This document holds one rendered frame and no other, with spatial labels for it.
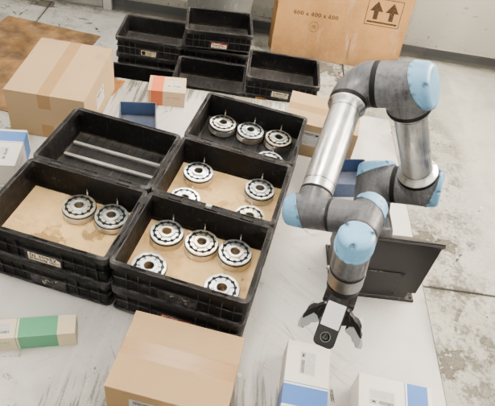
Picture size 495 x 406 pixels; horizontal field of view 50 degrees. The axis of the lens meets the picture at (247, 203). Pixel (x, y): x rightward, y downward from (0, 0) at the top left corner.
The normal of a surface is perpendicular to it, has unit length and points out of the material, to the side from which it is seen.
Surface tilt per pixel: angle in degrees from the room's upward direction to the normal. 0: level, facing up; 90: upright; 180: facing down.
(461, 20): 90
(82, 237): 0
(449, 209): 0
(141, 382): 0
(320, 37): 73
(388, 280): 90
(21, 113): 90
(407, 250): 90
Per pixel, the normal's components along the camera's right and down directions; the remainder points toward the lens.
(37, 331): 0.13, -0.70
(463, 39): -0.07, 0.70
